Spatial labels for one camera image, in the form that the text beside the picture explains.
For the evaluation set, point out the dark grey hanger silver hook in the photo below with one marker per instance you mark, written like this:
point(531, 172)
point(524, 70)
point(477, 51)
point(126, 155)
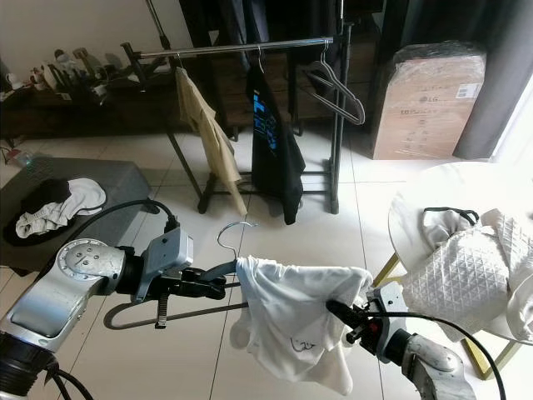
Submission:
point(225, 271)

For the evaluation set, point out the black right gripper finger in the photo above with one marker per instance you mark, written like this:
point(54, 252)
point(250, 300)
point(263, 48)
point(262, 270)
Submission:
point(351, 321)
point(351, 312)

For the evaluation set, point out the wrapped brown cardboard box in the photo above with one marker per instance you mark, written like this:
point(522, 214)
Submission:
point(425, 117)

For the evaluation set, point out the round white table gold legs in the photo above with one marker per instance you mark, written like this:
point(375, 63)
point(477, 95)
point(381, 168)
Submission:
point(416, 208)

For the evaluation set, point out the gold coloured ornament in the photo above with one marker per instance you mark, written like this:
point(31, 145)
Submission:
point(81, 58)

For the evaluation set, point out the white smooth shirt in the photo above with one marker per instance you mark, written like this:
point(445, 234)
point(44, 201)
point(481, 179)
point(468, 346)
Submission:
point(291, 317)

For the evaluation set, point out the black clothes rack silver bar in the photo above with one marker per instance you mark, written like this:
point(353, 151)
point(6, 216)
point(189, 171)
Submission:
point(233, 48)

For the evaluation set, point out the white quilted cloth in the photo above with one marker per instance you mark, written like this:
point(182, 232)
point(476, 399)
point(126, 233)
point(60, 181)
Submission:
point(458, 275)

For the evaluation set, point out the black T-shirt blue print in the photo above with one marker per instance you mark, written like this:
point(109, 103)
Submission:
point(275, 158)

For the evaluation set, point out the small clear device green light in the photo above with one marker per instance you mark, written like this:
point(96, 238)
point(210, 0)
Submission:
point(27, 158)

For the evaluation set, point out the white ribbed knit garment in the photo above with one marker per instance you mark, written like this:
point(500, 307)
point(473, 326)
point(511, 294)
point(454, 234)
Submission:
point(83, 200)

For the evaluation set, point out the black hanging garments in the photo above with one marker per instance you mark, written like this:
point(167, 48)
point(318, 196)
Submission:
point(308, 21)

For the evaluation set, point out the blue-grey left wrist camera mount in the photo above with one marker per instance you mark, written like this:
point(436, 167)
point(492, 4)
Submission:
point(171, 254)

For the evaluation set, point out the beige hanging shirt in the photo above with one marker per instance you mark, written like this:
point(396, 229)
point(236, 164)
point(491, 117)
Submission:
point(208, 142)

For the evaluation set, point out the white garment black trim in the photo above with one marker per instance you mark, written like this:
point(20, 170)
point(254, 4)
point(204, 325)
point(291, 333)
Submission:
point(437, 229)

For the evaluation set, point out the grey leaning pole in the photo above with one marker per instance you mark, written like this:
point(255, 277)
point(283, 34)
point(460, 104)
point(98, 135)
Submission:
point(158, 29)

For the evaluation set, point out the grey empty clothes hanger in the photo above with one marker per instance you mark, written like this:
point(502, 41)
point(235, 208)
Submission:
point(346, 92)
point(331, 104)

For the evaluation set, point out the dark blue hanging garment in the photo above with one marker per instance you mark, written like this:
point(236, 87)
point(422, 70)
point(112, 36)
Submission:
point(240, 21)

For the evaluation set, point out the grey fabric ottoman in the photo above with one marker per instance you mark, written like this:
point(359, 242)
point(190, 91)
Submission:
point(117, 187)

